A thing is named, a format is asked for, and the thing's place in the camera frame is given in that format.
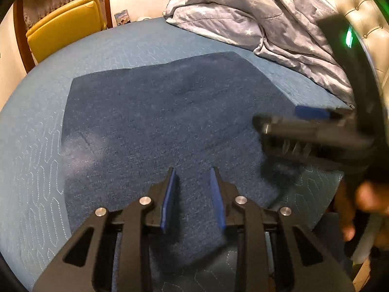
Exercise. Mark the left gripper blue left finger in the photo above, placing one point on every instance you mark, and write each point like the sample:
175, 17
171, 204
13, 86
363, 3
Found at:
167, 203

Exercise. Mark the dark blue denim jeans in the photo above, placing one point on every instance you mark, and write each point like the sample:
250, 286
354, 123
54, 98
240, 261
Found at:
123, 129

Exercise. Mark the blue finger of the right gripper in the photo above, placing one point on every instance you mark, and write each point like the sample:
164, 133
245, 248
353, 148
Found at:
311, 113

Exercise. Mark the yellow armchair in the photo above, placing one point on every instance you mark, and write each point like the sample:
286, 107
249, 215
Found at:
64, 26

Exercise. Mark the teal quilted bed mattress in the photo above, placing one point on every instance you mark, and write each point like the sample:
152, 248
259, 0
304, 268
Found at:
34, 218

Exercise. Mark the cream tufted headboard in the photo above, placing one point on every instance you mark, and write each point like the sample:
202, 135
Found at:
372, 27

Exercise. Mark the person right hand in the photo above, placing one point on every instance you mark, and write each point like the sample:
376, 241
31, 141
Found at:
368, 197

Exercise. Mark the small picture box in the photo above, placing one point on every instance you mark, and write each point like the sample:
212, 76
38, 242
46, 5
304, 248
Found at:
122, 17

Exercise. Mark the grey star pattern duvet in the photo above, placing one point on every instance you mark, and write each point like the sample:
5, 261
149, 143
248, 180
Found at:
284, 31

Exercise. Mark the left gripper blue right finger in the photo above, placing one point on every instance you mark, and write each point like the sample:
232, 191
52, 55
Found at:
217, 198

